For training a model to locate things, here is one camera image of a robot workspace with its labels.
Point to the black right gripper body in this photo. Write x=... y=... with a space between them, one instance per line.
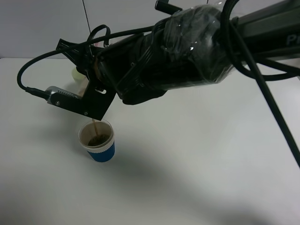
x=119 y=67

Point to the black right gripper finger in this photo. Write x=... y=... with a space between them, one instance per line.
x=81 y=56

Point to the clear plastic drink bottle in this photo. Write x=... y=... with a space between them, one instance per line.
x=83 y=86

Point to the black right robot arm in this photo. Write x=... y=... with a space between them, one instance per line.
x=192 y=47

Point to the pale yellow-green plastic cup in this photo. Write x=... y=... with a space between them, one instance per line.
x=77 y=76

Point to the blue and white cup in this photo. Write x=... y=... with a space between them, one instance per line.
x=97 y=138

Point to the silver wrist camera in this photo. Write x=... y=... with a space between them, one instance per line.
x=94 y=102

